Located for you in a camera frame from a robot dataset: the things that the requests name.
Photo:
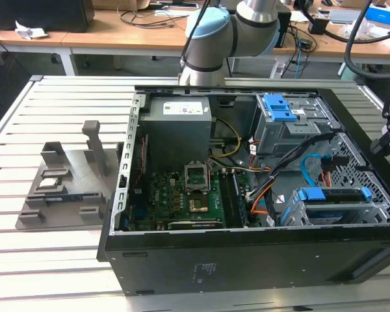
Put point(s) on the hard disk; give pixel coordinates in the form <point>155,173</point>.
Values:
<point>339,195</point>

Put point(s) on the metal disk bay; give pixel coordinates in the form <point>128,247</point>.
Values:
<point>291,211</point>

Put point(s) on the blue cardboard box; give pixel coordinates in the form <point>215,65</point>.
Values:
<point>383,14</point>

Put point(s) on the metal drive cage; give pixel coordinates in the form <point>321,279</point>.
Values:
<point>279,136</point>

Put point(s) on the blue drive latch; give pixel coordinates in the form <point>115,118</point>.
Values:
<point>278,109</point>

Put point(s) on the small black container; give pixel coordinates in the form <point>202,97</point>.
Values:
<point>318,26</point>

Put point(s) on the white power strip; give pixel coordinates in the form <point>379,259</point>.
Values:
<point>278,70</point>

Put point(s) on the installed RAM stick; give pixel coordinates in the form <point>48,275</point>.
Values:
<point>240,201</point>

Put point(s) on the black RAM slot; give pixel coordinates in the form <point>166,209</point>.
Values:
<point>227,201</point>

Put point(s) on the thin locking lever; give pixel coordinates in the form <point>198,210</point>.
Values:
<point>210,166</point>

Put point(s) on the black open PC case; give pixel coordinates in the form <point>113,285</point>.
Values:
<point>247,266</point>

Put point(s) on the CPU socket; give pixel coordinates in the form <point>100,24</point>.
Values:
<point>200,205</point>

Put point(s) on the grey power supply unit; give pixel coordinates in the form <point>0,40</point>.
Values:
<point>175,136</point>

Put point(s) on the black graphics card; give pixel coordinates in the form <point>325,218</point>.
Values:
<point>195,225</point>

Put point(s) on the green motherboard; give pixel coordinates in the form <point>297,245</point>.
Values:
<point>162,195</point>

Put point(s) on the wooden desk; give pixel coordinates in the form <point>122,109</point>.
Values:
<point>94,35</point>

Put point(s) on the grey parts rack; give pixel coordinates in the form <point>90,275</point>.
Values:
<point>74,182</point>

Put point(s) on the silver CPU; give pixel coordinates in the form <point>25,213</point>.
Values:
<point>49,184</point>

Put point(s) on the large black box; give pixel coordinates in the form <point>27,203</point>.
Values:
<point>35,14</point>

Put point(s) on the crumpled white paper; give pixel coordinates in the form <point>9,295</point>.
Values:
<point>31,31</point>

